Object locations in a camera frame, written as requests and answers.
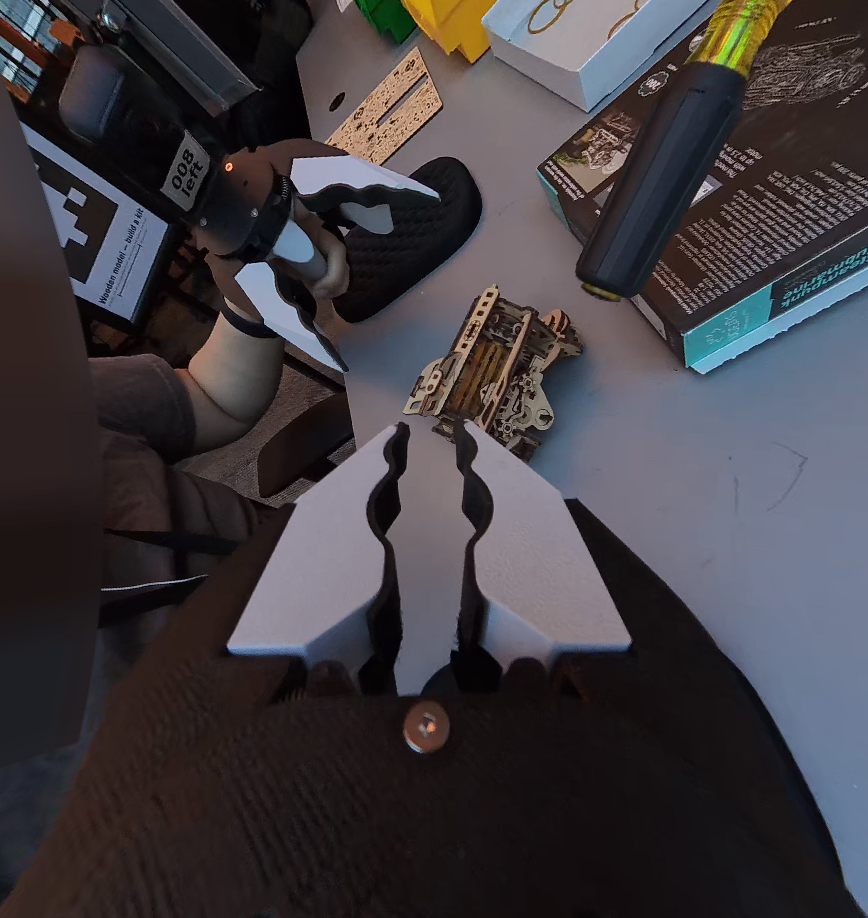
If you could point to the person's left hand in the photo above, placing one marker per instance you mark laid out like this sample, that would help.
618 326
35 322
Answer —
337 269

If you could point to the wooden mechanical model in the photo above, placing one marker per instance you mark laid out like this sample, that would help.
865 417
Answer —
491 358

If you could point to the laser-cut wooden part sheet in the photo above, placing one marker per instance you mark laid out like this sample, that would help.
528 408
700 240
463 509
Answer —
398 107

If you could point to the black mesh wrist pad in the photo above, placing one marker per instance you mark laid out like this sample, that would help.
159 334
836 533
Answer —
419 237

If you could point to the black teal model kit box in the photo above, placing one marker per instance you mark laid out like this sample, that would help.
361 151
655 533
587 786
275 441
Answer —
799 208

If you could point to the white printed sign board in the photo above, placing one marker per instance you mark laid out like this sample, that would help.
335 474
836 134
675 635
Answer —
118 244

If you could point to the person's grey sleeve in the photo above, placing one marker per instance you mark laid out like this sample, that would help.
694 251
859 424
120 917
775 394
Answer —
139 401

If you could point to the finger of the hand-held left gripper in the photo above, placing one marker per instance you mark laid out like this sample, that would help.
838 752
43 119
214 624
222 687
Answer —
276 294
355 179

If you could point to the black chair armrest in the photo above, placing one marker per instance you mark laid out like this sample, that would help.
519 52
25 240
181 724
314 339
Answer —
297 452

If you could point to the group of yellow rubber bands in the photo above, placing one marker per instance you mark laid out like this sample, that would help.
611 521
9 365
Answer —
553 10

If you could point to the person's left forearm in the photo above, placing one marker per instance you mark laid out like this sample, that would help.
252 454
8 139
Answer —
222 387

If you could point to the person's legs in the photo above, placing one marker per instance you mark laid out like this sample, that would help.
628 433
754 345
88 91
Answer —
175 502

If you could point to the yellow plastic bin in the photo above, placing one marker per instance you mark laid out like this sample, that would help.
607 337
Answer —
448 21

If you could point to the grey metal bar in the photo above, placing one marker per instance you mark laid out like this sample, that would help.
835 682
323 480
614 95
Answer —
190 64

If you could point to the white cardboard tray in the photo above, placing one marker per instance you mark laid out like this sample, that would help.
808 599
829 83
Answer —
606 64

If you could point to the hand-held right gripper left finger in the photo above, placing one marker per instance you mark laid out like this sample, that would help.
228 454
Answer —
319 574

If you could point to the green plastic bin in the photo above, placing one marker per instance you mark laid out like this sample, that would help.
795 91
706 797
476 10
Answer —
383 18

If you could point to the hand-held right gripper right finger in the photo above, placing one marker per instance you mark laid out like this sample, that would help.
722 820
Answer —
541 566

